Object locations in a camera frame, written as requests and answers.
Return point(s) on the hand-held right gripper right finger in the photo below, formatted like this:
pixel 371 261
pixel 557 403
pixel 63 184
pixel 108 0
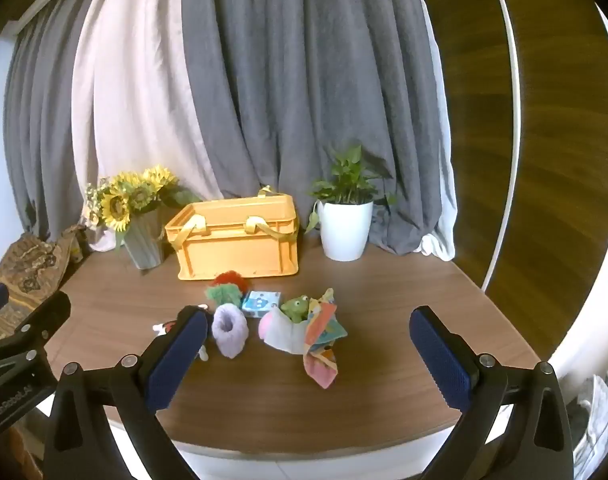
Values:
pixel 441 360

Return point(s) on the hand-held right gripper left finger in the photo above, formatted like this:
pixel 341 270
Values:
pixel 176 360

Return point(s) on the red and green plush toy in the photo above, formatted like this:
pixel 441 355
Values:
pixel 228 290

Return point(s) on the white sock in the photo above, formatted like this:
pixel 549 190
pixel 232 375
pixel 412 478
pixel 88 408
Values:
pixel 284 335

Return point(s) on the yellow plastic crate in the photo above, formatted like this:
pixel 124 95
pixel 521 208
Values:
pixel 233 255

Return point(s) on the small white plush toy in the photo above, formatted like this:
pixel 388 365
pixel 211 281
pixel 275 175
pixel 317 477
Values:
pixel 159 329

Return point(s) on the brown patterned cushion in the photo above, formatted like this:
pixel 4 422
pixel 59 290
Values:
pixel 28 265

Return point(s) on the purple fuzzy slipper sock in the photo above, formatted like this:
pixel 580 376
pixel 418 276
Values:
pixel 228 332

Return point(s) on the blue tissue pack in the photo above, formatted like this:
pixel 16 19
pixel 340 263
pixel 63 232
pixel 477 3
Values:
pixel 260 304

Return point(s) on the white sheer curtain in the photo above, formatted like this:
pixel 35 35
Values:
pixel 441 240

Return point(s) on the colourful printed cloth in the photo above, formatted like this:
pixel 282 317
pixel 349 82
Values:
pixel 324 330

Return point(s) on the green frog plush toy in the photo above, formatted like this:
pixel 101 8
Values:
pixel 295 307

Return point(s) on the sunflower bouquet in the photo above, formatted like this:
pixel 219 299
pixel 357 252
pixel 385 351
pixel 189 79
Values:
pixel 116 207

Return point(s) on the white plant pot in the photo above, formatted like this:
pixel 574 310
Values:
pixel 345 232

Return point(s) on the white crumpled cloth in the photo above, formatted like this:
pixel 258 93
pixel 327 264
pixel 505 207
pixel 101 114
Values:
pixel 599 410

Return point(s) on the grey curtain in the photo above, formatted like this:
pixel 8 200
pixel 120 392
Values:
pixel 38 135
pixel 309 85

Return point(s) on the green leafy plant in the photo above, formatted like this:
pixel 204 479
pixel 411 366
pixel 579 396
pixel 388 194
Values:
pixel 346 180

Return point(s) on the beige curtain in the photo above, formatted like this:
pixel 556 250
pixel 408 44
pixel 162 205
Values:
pixel 133 85

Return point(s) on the white curved trim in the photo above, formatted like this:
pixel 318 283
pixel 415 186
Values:
pixel 520 110

